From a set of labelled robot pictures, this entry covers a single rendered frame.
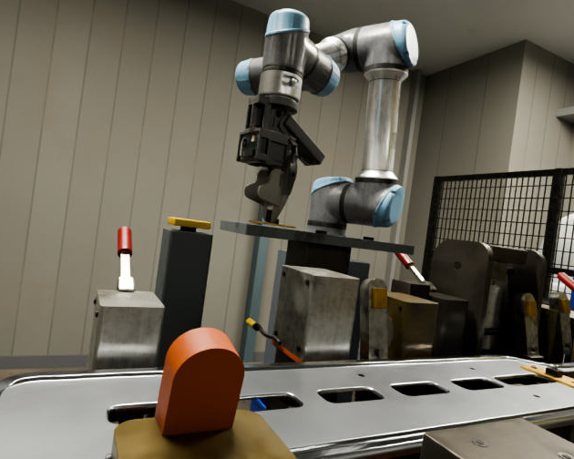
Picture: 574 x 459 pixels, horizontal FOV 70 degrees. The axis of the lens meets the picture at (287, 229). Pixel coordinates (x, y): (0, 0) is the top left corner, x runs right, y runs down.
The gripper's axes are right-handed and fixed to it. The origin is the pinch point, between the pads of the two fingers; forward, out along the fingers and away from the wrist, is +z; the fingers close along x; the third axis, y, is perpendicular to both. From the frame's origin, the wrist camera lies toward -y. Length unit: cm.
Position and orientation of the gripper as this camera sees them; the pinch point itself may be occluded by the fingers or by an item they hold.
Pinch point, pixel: (273, 215)
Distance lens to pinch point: 73.9
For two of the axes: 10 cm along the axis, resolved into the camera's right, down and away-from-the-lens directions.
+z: -1.3, 9.9, 0.1
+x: 5.8, 0.8, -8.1
